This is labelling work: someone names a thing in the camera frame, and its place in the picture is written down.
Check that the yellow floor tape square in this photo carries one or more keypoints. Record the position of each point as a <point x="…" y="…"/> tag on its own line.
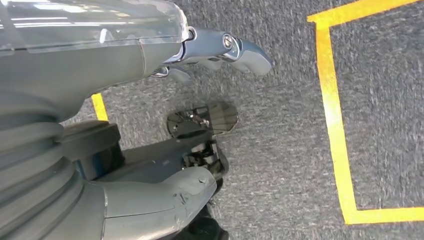
<point x="329" y="99"/>

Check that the grey robot left leg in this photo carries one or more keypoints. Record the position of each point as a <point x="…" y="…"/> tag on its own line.
<point x="159" y="159"/>

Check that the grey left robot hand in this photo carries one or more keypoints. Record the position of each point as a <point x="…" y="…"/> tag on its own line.
<point x="82" y="66"/>

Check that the black robot left foot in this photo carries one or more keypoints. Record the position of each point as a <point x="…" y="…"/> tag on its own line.
<point x="218" y="116"/>

